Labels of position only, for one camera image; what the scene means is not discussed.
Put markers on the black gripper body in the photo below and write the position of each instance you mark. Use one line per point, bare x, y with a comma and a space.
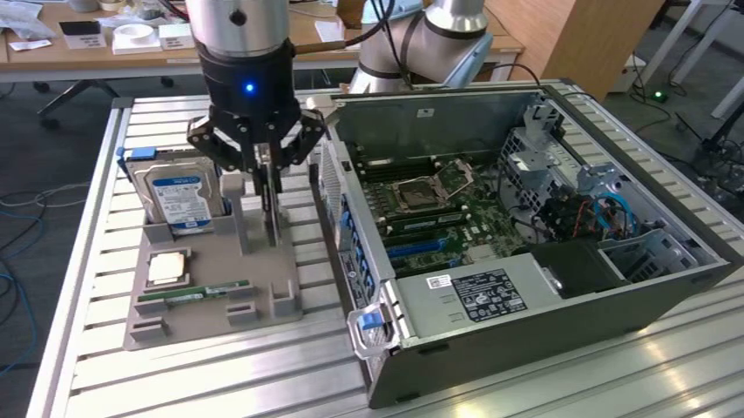
250, 104

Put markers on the green graphics card black shroud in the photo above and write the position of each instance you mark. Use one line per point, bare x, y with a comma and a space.
271, 217

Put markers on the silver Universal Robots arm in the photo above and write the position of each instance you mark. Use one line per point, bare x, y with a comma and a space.
255, 39

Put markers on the hard disk in blue carrier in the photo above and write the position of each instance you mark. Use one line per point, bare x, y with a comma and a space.
174, 196

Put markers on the plain white labelled box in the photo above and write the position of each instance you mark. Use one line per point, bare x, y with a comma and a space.
174, 37

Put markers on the stack of white papers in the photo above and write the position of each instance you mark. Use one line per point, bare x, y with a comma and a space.
334, 35

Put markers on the CPU socket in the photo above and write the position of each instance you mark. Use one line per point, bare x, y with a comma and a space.
416, 196

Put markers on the white square tray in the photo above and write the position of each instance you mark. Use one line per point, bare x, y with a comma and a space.
136, 48

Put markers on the white tape roll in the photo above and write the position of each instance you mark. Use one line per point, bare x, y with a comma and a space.
134, 32

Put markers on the office chair base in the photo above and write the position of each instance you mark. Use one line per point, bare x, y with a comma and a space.
75, 89

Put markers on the small cardboard box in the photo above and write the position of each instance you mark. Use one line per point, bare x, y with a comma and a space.
351, 13

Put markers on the dark crumpled item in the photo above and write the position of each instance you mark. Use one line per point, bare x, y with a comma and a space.
151, 11

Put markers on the grey plastic parts rack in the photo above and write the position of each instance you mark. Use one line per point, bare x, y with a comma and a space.
221, 270

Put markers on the silver socket cover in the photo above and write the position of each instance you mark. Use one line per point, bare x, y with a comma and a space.
466, 172

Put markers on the CPU chip with metal lid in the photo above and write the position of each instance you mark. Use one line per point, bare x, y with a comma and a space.
166, 267

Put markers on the blue expansion slot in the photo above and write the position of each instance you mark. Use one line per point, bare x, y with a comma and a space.
416, 248

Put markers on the long wooden desk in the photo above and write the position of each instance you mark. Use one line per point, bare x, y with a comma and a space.
70, 58

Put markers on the beige tape roll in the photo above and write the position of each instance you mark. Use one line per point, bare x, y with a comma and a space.
110, 5

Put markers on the white box with black top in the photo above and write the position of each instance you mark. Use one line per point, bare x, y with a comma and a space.
82, 35

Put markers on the green loose RAM stick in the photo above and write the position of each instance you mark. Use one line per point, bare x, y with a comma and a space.
191, 294

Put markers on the grey cup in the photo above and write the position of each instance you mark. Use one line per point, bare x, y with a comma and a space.
84, 5

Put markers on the red and white card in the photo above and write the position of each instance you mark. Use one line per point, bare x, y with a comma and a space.
30, 45

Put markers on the perforated silver disk bay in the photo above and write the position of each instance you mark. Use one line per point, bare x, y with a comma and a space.
540, 161

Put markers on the clear plastic bag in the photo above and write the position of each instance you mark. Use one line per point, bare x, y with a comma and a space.
23, 24

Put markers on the grey power supply unit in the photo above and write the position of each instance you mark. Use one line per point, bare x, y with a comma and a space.
430, 305

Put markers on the white box with red button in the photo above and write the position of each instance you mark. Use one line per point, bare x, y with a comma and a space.
632, 76

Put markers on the open dark grey PC case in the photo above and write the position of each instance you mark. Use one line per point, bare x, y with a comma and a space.
522, 348

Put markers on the device with green light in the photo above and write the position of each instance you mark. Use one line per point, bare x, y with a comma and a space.
659, 95

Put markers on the open silver disk bay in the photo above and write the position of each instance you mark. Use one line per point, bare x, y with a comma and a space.
656, 257

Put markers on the black stand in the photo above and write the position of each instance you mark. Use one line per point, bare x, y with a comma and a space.
717, 135

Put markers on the white table leg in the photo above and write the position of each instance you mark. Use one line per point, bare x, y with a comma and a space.
731, 100

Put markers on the silver hinged drive bracket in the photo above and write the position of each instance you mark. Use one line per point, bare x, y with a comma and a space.
604, 178

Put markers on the white desk frame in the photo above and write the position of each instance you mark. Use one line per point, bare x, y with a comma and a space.
667, 43

